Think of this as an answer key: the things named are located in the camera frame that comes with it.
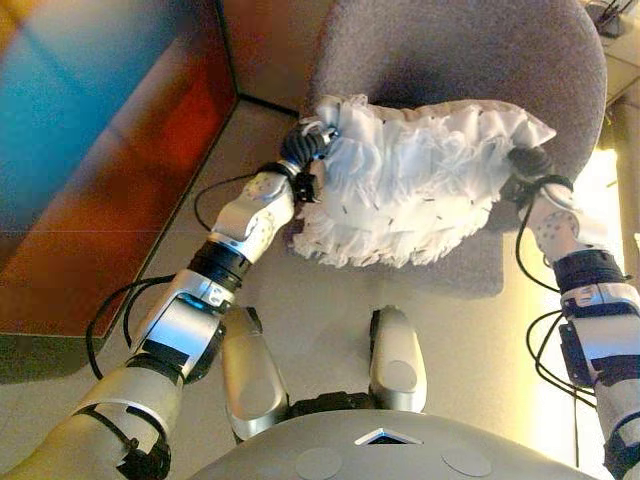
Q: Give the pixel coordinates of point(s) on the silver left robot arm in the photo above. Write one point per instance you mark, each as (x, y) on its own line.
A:
(175, 325)

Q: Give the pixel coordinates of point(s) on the grey fabric armchair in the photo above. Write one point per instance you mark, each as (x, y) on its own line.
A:
(450, 50)

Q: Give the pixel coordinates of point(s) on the glossy brown wooden cabinet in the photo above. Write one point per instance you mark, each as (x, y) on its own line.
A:
(100, 150)

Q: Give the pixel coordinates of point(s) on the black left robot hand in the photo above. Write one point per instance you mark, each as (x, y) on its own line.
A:
(302, 145)

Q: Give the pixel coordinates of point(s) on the silver left robot leg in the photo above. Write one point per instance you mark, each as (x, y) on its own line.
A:
(252, 380)

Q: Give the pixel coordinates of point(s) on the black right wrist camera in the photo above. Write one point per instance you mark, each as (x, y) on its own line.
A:
(515, 190)

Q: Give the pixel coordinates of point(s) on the grey robot torso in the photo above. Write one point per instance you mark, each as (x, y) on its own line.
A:
(390, 450)

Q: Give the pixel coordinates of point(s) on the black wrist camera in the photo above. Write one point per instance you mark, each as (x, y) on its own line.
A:
(515, 190)
(310, 187)

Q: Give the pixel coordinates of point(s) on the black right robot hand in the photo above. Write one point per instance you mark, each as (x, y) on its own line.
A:
(532, 162)

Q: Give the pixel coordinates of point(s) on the silver right robot leg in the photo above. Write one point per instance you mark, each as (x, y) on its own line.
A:
(397, 360)

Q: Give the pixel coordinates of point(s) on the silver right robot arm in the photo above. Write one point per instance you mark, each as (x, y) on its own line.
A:
(595, 310)

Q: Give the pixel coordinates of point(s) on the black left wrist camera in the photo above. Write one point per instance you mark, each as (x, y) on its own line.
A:
(310, 187)

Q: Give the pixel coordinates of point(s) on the white fringed cushion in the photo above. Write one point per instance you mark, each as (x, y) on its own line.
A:
(410, 185)

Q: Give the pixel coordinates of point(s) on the silver robot leg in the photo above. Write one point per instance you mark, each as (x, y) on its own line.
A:
(252, 380)
(397, 360)

